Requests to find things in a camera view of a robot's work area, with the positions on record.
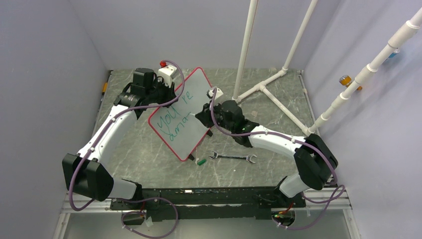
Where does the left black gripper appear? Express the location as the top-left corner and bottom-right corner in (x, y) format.
(146, 77), (177, 108)

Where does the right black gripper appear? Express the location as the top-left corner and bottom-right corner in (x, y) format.
(196, 100), (234, 132)

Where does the pink framed whiteboard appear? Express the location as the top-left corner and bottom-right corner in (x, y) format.
(148, 67), (212, 162)

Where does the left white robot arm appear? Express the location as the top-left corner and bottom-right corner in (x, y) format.
(62, 65), (180, 209)

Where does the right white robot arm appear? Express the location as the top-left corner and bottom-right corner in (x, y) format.
(195, 100), (338, 207)

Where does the silver open end wrench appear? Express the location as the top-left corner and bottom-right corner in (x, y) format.
(209, 150), (257, 164)

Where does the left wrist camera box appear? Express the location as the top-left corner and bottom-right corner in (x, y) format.
(157, 65), (178, 87)

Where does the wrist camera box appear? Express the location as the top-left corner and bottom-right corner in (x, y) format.
(206, 87), (223, 106)
(157, 65), (178, 87)

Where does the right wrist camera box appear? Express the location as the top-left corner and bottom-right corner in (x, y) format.
(206, 87), (223, 106)

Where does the white pvc pipe frame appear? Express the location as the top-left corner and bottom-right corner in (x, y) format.
(234, 0), (422, 135)

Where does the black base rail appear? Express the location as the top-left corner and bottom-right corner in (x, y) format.
(110, 186), (306, 222)

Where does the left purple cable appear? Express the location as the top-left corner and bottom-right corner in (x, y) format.
(68, 59), (185, 239)

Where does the purple cable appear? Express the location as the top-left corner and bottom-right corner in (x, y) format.
(68, 59), (185, 239)
(209, 87), (346, 232)

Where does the orange wall knob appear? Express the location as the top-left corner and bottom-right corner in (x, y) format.
(339, 75), (352, 87)

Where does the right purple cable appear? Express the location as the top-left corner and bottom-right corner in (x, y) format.
(209, 87), (346, 232)

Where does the blue wall knob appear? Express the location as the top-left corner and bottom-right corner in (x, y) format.
(388, 48), (400, 59)

